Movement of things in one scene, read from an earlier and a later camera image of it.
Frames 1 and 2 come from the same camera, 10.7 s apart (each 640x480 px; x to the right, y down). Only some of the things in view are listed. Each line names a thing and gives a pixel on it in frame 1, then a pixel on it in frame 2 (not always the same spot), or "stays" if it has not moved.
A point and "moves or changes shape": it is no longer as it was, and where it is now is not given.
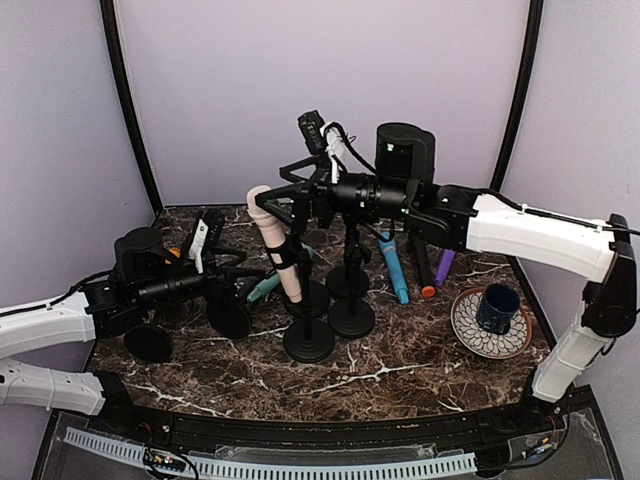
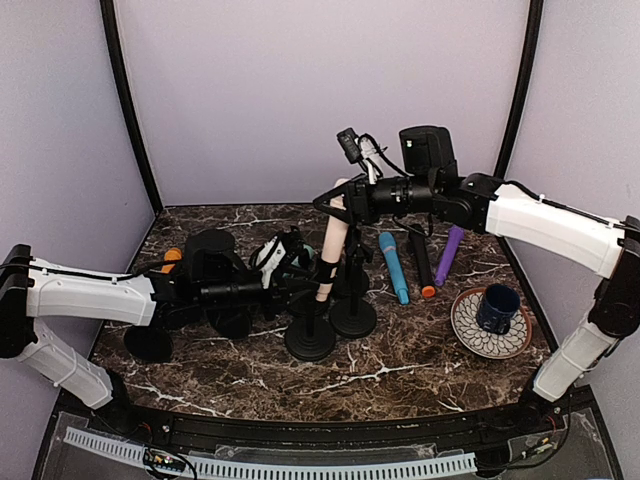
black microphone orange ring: (424, 266) stays
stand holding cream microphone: (310, 341) moves or changes shape
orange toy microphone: (175, 251) stays
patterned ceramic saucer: (481, 344) stays
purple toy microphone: (444, 267) stays
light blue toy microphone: (392, 253) stays
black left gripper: (225, 295) -> (282, 289)
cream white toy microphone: (273, 230) -> (335, 240)
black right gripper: (301, 193) -> (358, 199)
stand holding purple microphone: (314, 304) stays
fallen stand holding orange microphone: (148, 343) stays
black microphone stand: (351, 317) stays
